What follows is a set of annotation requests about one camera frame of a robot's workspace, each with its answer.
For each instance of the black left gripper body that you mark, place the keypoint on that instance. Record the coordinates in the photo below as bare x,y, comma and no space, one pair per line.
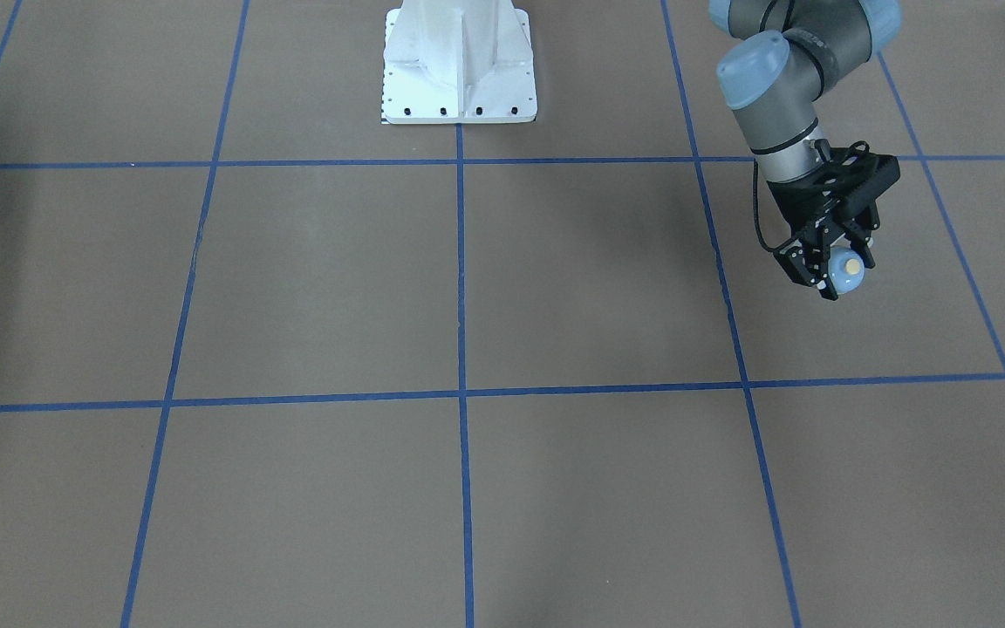
795,209

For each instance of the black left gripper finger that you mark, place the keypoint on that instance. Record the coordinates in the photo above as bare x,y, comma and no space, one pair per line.
806,259
859,232

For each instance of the blue white call bell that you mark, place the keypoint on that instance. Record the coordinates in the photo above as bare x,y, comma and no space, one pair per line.
846,270

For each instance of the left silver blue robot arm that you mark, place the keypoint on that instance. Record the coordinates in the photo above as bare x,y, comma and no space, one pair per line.
788,55

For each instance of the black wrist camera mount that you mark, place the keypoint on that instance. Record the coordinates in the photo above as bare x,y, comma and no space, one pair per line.
850,180

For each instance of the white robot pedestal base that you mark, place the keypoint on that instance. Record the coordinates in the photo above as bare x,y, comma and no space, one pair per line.
458,62

